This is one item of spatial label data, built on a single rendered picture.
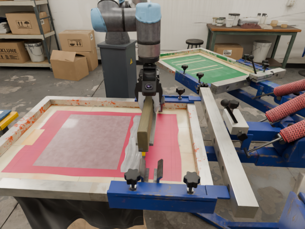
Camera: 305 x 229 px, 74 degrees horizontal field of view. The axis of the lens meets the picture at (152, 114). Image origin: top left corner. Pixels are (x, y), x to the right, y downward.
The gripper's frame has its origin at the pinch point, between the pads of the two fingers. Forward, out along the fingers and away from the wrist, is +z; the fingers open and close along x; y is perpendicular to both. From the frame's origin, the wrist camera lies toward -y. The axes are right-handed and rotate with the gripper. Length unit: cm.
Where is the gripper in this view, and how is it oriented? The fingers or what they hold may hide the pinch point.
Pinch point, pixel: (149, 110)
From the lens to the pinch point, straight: 76.4
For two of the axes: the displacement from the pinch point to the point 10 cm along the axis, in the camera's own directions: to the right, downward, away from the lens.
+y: 0.6, -5.3, 8.4
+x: -10.0, -0.3, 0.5
